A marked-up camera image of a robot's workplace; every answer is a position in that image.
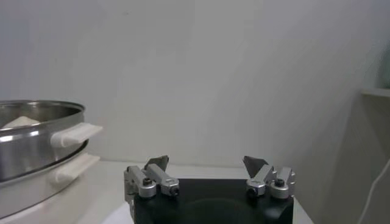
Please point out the large white round plate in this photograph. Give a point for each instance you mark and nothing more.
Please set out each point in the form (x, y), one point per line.
(120, 217)

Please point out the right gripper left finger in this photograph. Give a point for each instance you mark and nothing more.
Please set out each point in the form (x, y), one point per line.
(146, 185)

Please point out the white steamed baozi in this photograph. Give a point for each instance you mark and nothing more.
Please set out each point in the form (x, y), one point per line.
(21, 122)

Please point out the beige cabinet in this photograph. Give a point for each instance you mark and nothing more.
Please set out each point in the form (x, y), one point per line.
(350, 146)

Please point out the perforated stainless steel steamer basket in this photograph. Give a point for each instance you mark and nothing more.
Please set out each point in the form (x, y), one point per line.
(27, 152)

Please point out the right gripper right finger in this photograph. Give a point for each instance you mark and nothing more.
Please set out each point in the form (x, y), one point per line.
(277, 185)

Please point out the white electric cooking pot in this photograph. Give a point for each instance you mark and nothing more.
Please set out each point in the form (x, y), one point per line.
(36, 191)

